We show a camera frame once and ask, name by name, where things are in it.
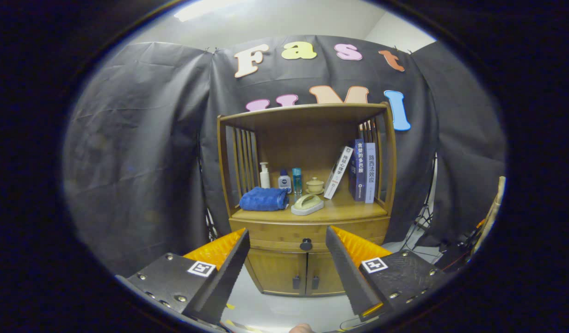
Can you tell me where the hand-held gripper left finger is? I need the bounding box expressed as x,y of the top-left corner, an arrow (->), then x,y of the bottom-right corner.
116,228 -> 251,325

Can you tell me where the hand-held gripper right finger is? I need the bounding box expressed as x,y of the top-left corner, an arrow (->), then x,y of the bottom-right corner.
325,226 -> 448,323

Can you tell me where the wooden drawer with black knob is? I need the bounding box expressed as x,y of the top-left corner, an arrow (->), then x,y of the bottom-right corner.
229,217 -> 390,253

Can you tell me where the pale green handled brush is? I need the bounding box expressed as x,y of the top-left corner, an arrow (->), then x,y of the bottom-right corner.
291,194 -> 325,216

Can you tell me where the wooden cabinet door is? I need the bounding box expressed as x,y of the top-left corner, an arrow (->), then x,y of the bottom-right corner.
305,252 -> 347,296
245,249 -> 308,296

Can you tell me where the wooden countertop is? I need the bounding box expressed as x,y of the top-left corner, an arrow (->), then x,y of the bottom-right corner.
230,190 -> 389,223

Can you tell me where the wooden cabinet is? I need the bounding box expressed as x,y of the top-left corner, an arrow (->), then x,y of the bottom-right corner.
216,103 -> 398,297

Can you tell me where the blue folded towel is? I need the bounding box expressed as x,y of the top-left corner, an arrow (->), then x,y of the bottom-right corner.
239,186 -> 290,212

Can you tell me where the black tripod stand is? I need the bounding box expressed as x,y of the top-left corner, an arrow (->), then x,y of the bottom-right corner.
400,155 -> 438,250

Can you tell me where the dark blue book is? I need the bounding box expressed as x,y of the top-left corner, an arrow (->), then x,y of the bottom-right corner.
348,139 -> 366,202

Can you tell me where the light blue book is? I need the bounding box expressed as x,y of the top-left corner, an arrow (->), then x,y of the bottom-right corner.
365,142 -> 377,204

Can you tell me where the white book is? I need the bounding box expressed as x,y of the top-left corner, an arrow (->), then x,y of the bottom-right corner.
323,146 -> 354,200

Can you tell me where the black equipment with orange parts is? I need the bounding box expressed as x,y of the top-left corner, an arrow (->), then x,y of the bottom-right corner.
435,220 -> 486,273

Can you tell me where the black backdrop cloth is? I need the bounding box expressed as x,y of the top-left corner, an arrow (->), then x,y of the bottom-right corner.
62,35 -> 507,278

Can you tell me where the beige cloth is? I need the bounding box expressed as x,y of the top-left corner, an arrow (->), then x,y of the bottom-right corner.
479,176 -> 506,246

